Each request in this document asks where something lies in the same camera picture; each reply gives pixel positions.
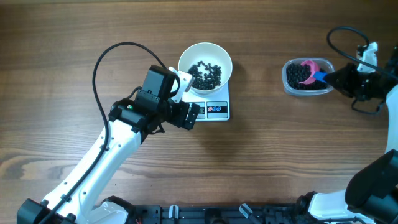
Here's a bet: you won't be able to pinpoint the white bowl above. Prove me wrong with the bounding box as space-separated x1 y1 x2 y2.
178 42 233 94

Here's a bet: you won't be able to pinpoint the clear plastic container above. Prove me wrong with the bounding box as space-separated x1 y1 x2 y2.
282 58 335 96

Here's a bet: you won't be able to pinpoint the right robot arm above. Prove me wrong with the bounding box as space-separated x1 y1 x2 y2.
292 44 397 223

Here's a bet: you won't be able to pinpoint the pink scoop blue handle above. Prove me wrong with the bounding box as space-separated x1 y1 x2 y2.
300 60 326 85

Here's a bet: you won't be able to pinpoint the white digital kitchen scale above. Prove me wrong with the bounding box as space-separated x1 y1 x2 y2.
182 83 230 122

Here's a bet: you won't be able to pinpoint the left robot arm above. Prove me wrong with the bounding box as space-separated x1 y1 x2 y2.
17 65 200 223

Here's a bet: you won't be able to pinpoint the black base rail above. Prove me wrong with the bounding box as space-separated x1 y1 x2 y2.
93 203 352 224

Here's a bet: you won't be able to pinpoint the left black cable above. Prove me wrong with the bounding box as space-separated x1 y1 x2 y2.
39 42 167 224

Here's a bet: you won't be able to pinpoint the black beans in bowl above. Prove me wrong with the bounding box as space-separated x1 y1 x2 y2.
188 61 222 90

